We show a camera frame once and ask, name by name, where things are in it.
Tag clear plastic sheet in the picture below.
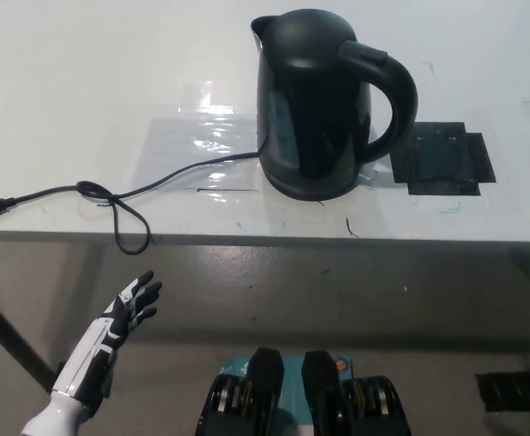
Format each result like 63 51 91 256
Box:
130 116 261 193

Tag black tape patch on table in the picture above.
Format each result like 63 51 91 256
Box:
390 121 496 197

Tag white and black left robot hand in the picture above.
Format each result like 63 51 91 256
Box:
50 270 164 406

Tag black electric kettle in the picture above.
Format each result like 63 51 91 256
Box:
250 9 420 194

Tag black diagonal table leg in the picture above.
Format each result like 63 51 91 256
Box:
0 276 59 394

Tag large black floor tape patch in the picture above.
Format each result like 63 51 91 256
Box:
475 371 530 413

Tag black power cord with plug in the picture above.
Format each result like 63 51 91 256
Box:
0 152 261 254

